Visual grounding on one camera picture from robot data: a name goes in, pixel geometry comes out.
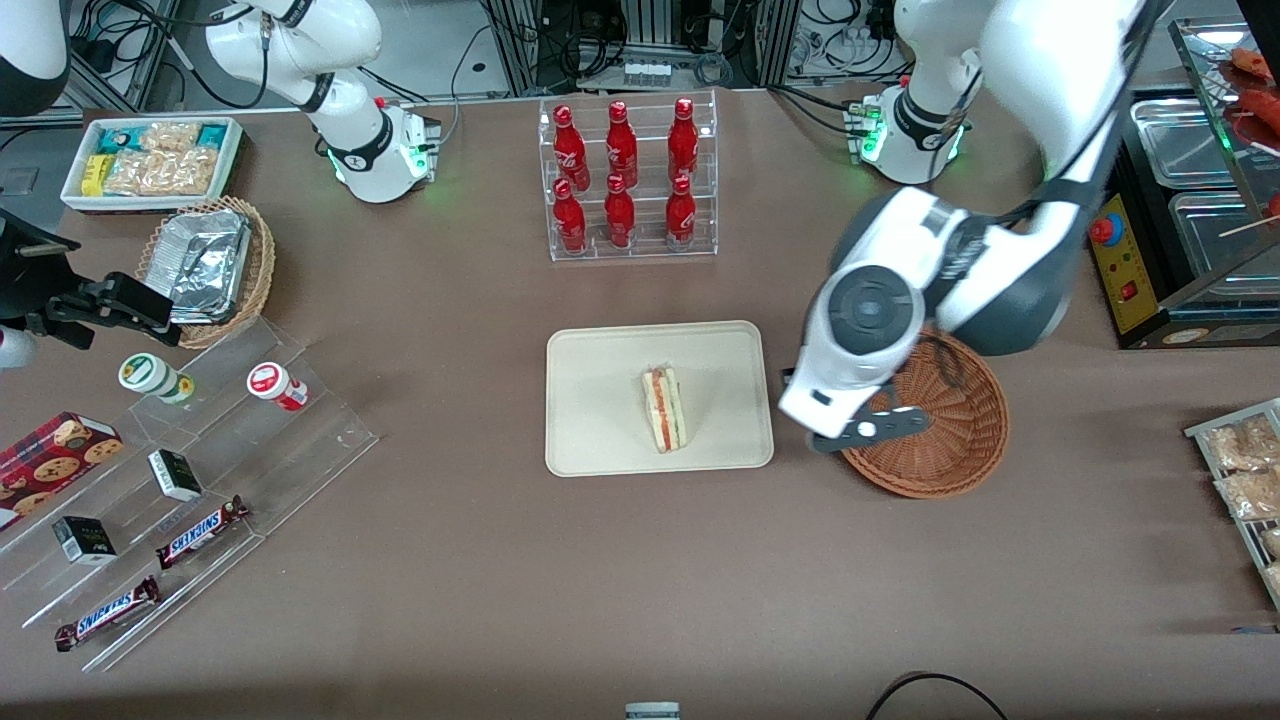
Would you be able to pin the light wicker basket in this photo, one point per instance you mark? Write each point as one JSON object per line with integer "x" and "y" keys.
{"x": 258, "y": 270}

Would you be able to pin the clear snack bag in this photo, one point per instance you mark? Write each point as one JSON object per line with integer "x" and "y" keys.
{"x": 1274, "y": 580}
{"x": 1250, "y": 495}
{"x": 1272, "y": 542}
{"x": 1240, "y": 445}

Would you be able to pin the brown wicker basket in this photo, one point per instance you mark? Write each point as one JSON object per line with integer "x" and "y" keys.
{"x": 955, "y": 450}

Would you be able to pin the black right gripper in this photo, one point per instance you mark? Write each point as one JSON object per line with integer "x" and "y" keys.
{"x": 22, "y": 272}

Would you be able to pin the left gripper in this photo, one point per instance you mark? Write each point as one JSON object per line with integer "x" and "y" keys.
{"x": 786, "y": 375}

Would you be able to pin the red cookie box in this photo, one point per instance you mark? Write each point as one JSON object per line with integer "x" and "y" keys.
{"x": 50, "y": 465}

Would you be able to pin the grey device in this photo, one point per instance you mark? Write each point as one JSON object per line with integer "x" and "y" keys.
{"x": 652, "y": 711}

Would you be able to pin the red sausage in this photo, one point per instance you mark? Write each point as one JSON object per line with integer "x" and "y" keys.
{"x": 1262, "y": 105}
{"x": 1250, "y": 62}

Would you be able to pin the white snack bin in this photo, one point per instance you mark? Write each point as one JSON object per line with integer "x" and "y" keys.
{"x": 75, "y": 195}

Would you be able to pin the triangular sandwich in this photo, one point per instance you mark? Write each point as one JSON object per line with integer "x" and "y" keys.
{"x": 665, "y": 410}

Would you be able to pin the snickers bar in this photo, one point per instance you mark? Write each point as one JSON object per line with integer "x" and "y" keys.
{"x": 108, "y": 613}
{"x": 200, "y": 532}

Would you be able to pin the clear rice cracker bag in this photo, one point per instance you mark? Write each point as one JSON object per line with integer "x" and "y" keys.
{"x": 160, "y": 172}
{"x": 168, "y": 137}

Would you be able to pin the teal snack packet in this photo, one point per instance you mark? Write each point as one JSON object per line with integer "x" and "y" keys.
{"x": 213, "y": 135}
{"x": 115, "y": 140}

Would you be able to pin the clear acrylic bottle rack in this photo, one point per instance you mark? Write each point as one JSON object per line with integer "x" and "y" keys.
{"x": 650, "y": 245}

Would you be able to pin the clear acrylic stepped stand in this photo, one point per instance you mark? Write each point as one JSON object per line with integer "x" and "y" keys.
{"x": 300, "y": 450}

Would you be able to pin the red lidded cup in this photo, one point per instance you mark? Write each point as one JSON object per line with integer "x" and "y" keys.
{"x": 272, "y": 383}

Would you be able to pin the red cola bottle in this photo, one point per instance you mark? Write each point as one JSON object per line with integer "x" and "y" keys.
{"x": 683, "y": 140}
{"x": 680, "y": 215}
{"x": 619, "y": 215}
{"x": 570, "y": 220}
{"x": 570, "y": 150}
{"x": 621, "y": 145}

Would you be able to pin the white power strip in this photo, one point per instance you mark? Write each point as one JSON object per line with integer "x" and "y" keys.
{"x": 645, "y": 72}

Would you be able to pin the yellow snack packet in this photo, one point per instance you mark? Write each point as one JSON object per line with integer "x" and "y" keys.
{"x": 95, "y": 175}

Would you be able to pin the cream rectangular tray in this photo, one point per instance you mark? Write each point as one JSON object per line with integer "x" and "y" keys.
{"x": 600, "y": 400}

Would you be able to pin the black hot food display case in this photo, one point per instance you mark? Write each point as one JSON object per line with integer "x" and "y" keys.
{"x": 1120, "y": 270}

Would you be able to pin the wooden skewer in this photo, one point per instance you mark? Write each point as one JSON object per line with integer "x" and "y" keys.
{"x": 1250, "y": 227}

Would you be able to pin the steel food pan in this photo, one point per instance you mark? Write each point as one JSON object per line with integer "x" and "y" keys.
{"x": 1215, "y": 240}
{"x": 1190, "y": 140}

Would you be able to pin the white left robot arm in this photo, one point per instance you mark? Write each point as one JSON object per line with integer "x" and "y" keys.
{"x": 1040, "y": 60}

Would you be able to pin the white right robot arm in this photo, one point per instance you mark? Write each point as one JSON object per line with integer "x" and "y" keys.
{"x": 350, "y": 150}

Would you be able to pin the small black box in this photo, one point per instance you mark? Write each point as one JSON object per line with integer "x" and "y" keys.
{"x": 85, "y": 540}
{"x": 175, "y": 475}

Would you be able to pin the green lidded cup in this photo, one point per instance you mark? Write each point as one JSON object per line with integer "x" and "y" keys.
{"x": 148, "y": 373}

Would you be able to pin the aluminium foil container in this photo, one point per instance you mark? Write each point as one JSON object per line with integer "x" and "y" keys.
{"x": 205, "y": 265}

